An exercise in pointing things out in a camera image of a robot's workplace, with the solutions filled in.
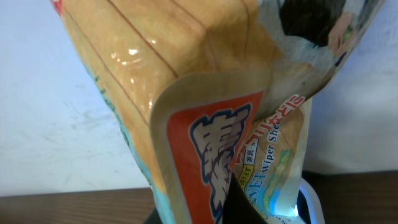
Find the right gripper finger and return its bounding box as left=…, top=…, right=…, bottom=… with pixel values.
left=222, top=175, right=267, bottom=224

